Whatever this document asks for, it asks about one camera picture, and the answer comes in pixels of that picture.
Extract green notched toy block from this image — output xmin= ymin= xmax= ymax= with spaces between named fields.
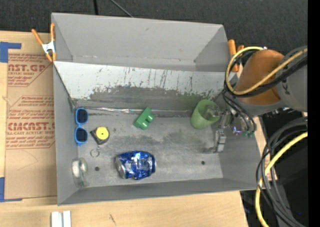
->
xmin=132 ymin=106 xmax=156 ymax=131

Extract crushed blue drink can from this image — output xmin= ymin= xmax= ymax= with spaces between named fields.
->
xmin=114 ymin=150 xmax=157 ymax=181

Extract grey metal bin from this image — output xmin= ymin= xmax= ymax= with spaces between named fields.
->
xmin=50 ymin=12 xmax=262 ymax=206

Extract brown cardboard board, red print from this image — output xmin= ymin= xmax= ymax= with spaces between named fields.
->
xmin=0 ymin=30 xmax=59 ymax=203

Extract yellow and grey tape measure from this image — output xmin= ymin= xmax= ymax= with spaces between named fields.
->
xmin=89 ymin=126 xmax=111 ymax=159

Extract clear glass jar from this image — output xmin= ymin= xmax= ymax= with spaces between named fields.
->
xmin=71 ymin=157 xmax=89 ymax=188

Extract green plastic cup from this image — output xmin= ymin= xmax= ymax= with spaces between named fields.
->
xmin=190 ymin=99 xmax=222 ymax=130

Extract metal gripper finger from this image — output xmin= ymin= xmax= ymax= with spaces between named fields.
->
xmin=205 ymin=106 xmax=224 ymax=120
xmin=215 ymin=130 xmax=228 ymax=153

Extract blue sunglasses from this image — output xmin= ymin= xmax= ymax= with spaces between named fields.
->
xmin=74 ymin=107 xmax=89 ymax=147

